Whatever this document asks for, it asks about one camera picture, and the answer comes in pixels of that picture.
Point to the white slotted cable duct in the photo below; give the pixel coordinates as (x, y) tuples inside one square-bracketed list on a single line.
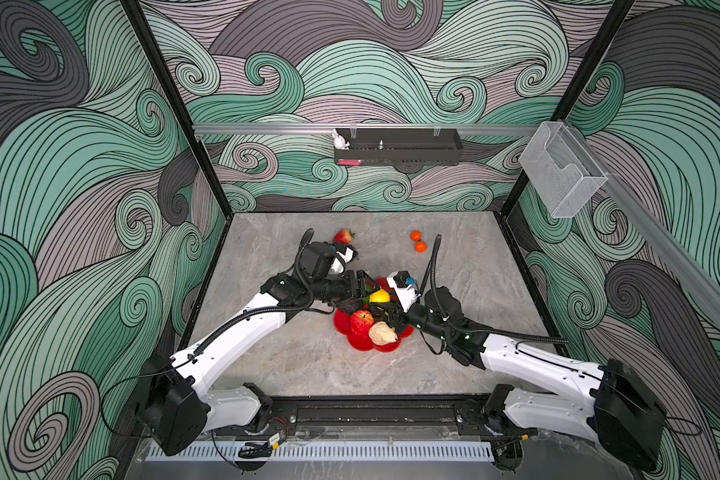
[(431, 451)]

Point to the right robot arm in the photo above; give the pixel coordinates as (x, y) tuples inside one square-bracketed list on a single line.
[(608, 404)]

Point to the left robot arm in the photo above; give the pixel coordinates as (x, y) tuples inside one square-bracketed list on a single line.
[(173, 399)]

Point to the white figurine on shelf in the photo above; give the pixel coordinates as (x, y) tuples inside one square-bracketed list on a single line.
[(339, 142)]

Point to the pink item on shelf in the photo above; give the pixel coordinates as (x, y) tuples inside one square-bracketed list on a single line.
[(349, 162)]

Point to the red flower-shaped fruit bowl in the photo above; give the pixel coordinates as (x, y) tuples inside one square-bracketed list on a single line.
[(341, 322)]

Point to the aluminium wall rail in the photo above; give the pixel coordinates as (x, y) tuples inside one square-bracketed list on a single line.
[(281, 128)]

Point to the red strawberry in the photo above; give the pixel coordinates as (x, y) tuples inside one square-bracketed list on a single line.
[(344, 236)]

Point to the beige pear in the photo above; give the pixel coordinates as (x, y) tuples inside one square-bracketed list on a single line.
[(381, 334)]

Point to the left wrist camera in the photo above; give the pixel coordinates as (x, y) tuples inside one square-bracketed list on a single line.
[(343, 254)]

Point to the clear plastic wall bin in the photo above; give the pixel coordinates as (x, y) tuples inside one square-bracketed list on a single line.
[(562, 168)]

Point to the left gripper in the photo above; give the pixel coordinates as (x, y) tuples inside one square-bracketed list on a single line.
[(354, 292)]

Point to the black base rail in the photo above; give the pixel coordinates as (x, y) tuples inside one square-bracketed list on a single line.
[(472, 411)]

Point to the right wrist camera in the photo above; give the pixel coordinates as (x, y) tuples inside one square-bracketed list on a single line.
[(405, 288)]

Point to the black wall shelf tray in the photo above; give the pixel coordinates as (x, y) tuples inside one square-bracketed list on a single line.
[(406, 149)]

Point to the red apple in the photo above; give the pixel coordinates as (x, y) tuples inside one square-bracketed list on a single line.
[(361, 321)]

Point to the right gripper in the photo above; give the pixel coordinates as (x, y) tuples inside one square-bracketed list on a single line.
[(402, 315)]

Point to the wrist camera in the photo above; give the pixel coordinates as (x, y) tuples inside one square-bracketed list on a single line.
[(343, 254), (405, 288)]

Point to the small yellow lemon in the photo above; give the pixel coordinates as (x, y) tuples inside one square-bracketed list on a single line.
[(379, 297)]

